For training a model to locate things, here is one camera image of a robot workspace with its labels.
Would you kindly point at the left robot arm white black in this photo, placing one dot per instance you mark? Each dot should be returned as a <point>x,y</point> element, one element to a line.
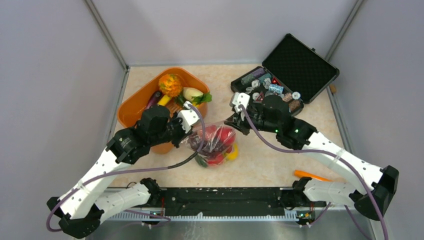
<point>84,207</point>

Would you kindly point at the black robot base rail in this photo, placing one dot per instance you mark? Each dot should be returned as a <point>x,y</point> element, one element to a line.
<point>229,201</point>

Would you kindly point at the orange plastic basket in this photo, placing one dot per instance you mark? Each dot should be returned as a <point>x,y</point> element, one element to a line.
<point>132,108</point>

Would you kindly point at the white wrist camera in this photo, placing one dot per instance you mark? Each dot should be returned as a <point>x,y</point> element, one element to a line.
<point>239,99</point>
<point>189,116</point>

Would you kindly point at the small yellow toy fruit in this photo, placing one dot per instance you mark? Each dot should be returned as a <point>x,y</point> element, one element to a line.
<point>164,100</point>

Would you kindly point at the black poker chip case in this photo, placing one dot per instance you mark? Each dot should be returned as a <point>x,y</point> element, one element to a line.
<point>292,71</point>

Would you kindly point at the red toy tomato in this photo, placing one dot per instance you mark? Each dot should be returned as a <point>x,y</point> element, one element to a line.
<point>226,136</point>

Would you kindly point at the yellow toy lemon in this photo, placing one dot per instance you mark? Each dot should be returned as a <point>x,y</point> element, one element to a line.
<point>233,152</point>

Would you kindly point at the toy eggplant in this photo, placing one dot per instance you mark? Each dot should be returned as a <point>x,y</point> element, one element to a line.
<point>154,99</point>

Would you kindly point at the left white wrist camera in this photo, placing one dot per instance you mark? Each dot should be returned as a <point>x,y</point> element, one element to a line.
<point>189,116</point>

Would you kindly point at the clear zip top bag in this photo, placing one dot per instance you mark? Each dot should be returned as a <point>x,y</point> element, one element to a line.
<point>206,134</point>

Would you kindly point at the orange handled tool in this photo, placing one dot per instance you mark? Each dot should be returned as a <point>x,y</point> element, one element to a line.
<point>304,174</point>

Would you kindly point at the toy pineapple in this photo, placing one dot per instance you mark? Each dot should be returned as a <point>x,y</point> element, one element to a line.
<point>170,85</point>

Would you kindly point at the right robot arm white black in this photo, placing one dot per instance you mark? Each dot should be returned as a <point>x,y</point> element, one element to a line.
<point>367,187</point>

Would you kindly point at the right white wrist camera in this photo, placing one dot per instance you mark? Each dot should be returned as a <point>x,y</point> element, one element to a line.
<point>239,99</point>

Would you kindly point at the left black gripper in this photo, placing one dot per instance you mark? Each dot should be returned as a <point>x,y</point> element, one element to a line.
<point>183,134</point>

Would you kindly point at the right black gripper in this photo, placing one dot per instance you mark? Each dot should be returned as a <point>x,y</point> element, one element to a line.
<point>238,120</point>

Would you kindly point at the dark toy grape bunch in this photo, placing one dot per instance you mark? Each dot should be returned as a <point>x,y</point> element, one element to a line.
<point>210,148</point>

